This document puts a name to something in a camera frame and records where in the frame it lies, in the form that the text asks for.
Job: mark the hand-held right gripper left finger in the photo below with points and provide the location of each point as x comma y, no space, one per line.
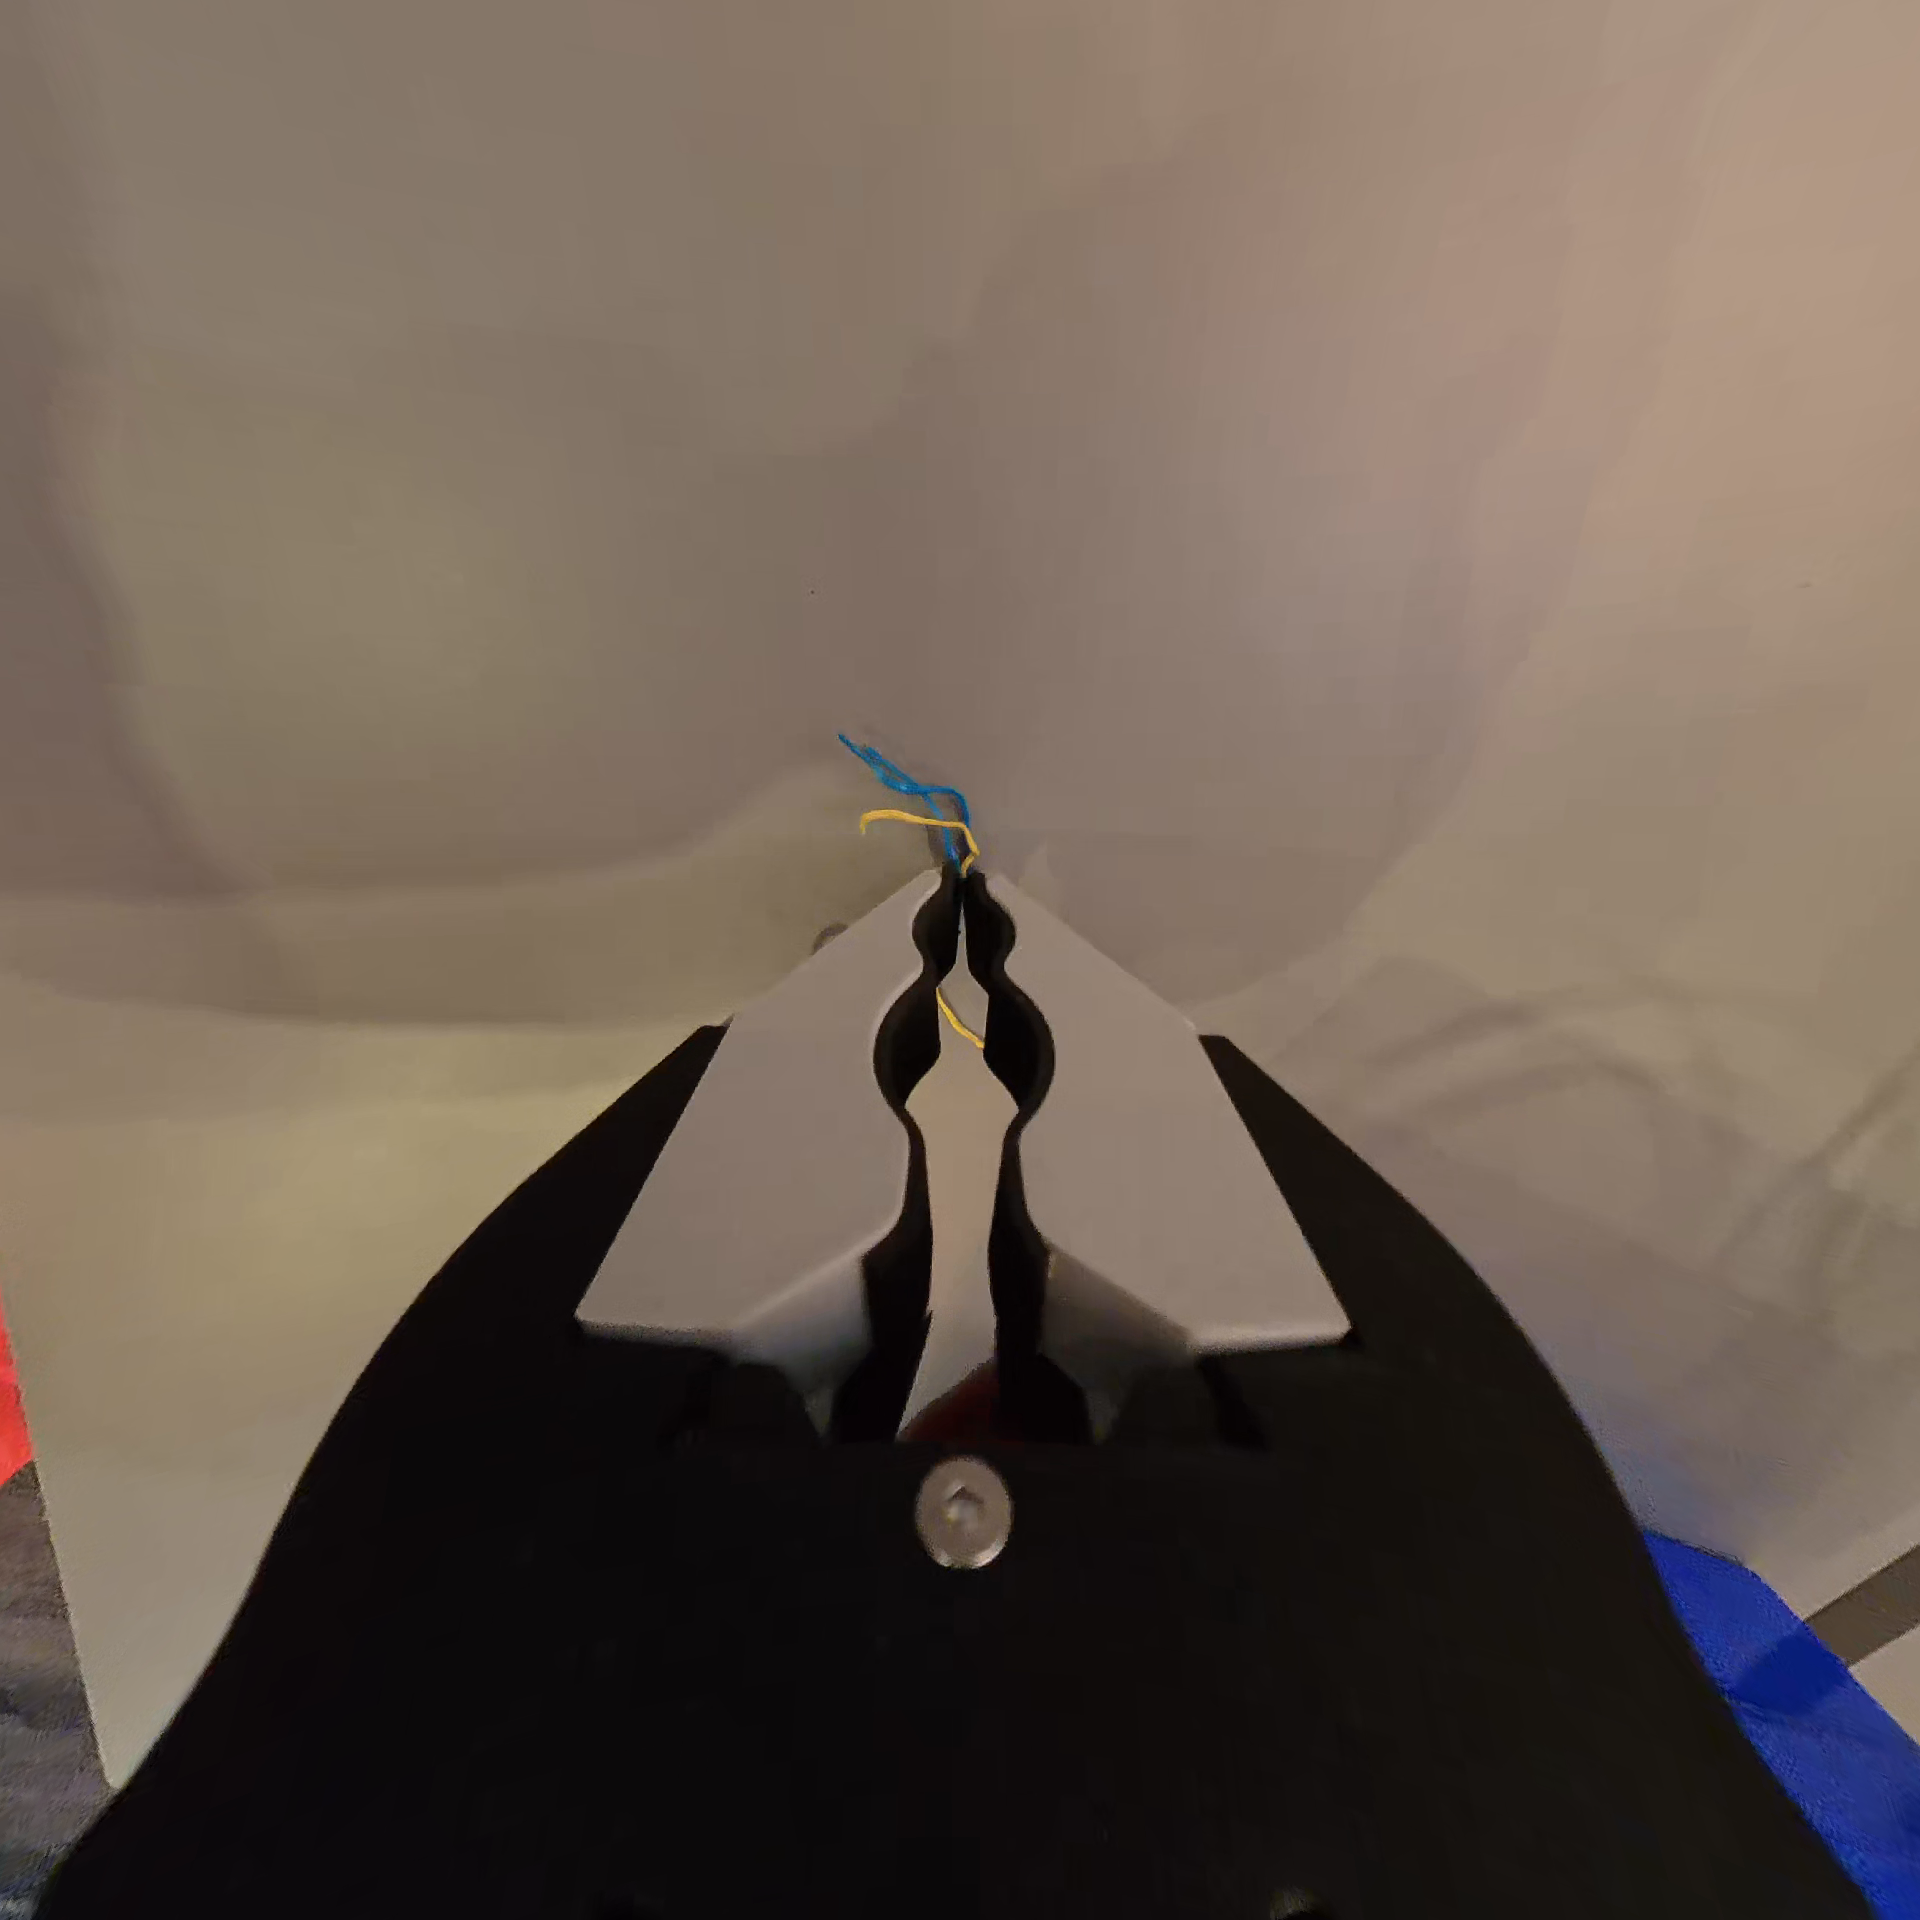
735,1185

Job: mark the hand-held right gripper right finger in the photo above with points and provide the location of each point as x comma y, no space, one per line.
1171,1185

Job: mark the blue twist tie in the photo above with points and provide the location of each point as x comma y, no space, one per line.
897,783

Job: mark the blue plastic bin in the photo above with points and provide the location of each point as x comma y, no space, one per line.
1769,1681

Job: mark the orange traffic cone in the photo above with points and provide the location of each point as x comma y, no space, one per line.
7,1395

